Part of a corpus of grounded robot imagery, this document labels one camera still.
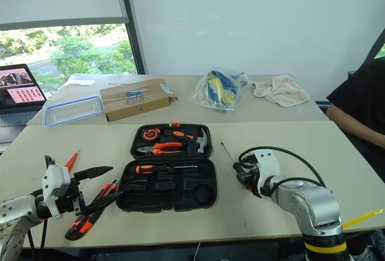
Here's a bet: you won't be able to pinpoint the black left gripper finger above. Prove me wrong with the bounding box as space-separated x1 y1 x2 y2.
73 166 114 181
81 191 124 215

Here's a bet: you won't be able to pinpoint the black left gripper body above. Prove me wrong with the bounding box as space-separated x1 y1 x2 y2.
57 180 87 216

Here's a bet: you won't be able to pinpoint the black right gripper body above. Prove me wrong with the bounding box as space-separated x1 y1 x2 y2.
237 160 262 195

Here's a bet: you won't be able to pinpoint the thin black shaft screwdriver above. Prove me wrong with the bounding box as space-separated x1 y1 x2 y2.
221 141 254 193

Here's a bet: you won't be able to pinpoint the slim orange test pen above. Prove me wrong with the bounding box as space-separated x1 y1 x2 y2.
64 149 81 170

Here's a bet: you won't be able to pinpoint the orange black utility knife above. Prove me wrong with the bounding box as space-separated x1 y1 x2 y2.
64 178 121 241

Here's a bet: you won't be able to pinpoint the black plastic tool case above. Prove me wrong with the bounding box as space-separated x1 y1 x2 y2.
115 121 219 213

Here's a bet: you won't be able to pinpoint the thick orange black screwdriver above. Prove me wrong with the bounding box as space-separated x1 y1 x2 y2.
135 164 199 175

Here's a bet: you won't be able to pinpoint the clear lid blue rim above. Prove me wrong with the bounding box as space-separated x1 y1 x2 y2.
44 96 105 128

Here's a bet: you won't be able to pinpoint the orange black tape measure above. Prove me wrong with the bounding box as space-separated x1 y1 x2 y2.
141 127 163 142

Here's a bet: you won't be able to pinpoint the flat brown cardboard box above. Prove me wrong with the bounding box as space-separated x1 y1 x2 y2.
99 78 178 123

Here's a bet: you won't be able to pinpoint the clear bag blue yellow contents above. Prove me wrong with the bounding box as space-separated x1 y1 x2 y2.
188 68 251 113

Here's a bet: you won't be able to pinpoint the white paper sheets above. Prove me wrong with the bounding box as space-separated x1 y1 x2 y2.
64 78 96 87

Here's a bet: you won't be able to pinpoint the pale pink towel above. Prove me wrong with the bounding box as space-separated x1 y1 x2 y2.
251 74 310 108

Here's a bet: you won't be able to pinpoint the open laptop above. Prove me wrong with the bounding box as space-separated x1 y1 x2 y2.
0 63 48 144

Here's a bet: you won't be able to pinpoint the yellow plastic strip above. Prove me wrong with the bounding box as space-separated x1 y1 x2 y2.
342 208 385 229

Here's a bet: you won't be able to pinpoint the white blue shoe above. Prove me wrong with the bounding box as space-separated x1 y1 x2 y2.
350 229 385 261

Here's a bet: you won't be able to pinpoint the person in black shirt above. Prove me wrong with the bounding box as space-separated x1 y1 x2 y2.
326 58 385 183

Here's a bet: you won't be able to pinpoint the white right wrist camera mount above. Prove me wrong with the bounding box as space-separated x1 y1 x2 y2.
254 149 280 197

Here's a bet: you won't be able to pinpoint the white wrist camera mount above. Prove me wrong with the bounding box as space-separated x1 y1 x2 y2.
41 164 71 220
254 149 280 197

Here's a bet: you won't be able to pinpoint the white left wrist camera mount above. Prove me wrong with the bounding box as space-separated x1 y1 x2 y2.
41 164 71 220

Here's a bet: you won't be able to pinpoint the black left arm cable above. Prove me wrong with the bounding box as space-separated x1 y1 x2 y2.
26 155 57 261

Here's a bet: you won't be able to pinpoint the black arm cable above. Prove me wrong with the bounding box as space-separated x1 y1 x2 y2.
238 146 327 197
26 155 57 261

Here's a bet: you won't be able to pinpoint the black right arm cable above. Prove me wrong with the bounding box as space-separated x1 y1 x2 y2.
238 146 327 197

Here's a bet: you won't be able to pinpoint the claw hammer orange black handle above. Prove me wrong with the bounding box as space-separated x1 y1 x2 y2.
164 127 209 155

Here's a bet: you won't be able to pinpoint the orange handled pliers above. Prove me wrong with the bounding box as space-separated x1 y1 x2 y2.
135 142 184 156

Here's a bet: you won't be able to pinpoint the dark window frame post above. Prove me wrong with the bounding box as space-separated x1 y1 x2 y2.
115 0 148 75

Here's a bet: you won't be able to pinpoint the dark slanted window frame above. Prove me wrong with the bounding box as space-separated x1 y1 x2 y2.
362 34 385 69

